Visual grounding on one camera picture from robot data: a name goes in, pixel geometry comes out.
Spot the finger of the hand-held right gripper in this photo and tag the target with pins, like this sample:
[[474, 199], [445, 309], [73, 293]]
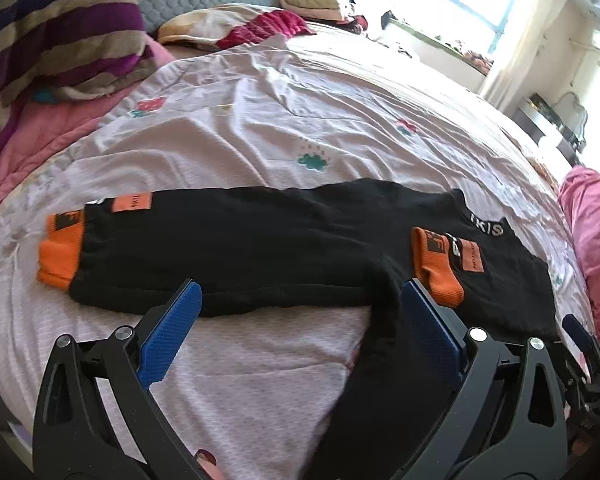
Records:
[[575, 325]]

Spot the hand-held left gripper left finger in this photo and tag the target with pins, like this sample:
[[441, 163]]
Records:
[[172, 332]]

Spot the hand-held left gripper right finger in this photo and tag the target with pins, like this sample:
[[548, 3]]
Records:
[[430, 330]]

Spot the white side table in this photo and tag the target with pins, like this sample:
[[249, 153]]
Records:
[[550, 120]]

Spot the black sweater with orange cuffs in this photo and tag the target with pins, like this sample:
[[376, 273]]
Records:
[[280, 240]]

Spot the purple striped blanket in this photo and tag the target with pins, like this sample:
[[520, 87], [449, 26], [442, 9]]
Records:
[[55, 30]]

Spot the white curtain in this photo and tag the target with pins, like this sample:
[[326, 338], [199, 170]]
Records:
[[527, 35]]

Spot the pink quilted bedspread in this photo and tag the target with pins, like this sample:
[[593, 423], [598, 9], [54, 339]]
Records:
[[55, 130]]

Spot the pink strawberry printed blanket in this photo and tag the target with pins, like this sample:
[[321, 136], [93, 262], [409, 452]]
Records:
[[260, 110]]

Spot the red cloth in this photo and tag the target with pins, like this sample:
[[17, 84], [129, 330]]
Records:
[[265, 27]]

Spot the pink quilt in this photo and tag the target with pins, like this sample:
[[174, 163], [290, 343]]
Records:
[[592, 220]]

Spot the cream cloth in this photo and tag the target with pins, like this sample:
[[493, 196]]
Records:
[[195, 22]]

